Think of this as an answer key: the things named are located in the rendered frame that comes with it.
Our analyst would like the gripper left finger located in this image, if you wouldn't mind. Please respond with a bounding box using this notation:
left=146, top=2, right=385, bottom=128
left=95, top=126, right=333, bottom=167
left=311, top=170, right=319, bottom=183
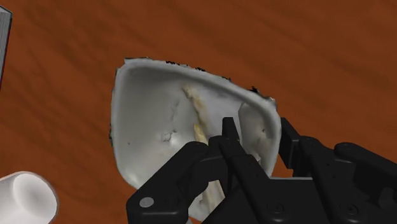
left=126, top=116, right=271, bottom=224

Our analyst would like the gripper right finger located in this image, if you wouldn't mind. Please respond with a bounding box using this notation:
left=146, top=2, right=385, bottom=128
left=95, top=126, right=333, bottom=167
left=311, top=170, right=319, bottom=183
left=279, top=117, right=397, bottom=224

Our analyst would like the white bowl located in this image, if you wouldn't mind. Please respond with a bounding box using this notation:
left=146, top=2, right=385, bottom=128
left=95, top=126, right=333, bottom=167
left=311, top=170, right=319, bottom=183
left=109, top=57, right=282, bottom=223

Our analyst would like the white cup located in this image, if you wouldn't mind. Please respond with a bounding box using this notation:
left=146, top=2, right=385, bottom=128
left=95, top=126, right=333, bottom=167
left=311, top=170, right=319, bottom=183
left=0, top=171, right=60, bottom=224

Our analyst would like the grey box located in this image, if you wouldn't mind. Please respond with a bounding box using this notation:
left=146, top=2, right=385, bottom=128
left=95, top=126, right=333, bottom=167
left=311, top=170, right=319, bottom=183
left=0, top=6, right=13, bottom=92

